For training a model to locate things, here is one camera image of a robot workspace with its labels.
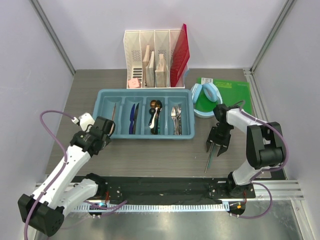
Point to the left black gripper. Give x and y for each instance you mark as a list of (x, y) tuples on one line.
[(108, 140)]

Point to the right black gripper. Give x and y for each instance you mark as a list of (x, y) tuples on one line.
[(223, 143)]

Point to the patterned handle fork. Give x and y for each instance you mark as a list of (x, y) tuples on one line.
[(179, 125)]

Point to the blue plastic cutlery tray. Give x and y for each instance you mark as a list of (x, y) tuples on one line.
[(125, 98)]

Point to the black knife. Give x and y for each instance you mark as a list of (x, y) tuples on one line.
[(135, 118)]

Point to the white ceramic spoon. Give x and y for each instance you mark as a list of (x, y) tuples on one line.
[(153, 121)]

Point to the black measuring spoon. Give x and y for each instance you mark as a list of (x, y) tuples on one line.
[(152, 112)]

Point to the gold spoon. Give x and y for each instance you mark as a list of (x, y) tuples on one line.
[(153, 103)]

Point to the purple handled utensil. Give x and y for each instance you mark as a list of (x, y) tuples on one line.
[(132, 115)]

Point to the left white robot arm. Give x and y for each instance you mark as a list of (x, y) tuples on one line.
[(46, 208)]

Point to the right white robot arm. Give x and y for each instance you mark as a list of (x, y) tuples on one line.
[(266, 149)]

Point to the blue headphones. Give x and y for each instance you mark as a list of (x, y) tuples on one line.
[(211, 93)]

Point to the pink cube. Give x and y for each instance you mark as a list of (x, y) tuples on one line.
[(134, 83)]

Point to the wooden board middle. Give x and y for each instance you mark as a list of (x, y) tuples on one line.
[(150, 72)]

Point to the wooden board right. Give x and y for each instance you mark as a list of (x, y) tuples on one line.
[(160, 72)]

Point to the light wooden board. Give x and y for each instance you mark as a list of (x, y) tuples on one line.
[(145, 62)]

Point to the white file organizer rack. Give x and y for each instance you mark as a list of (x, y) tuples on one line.
[(161, 41)]

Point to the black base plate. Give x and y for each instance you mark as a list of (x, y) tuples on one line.
[(167, 191)]

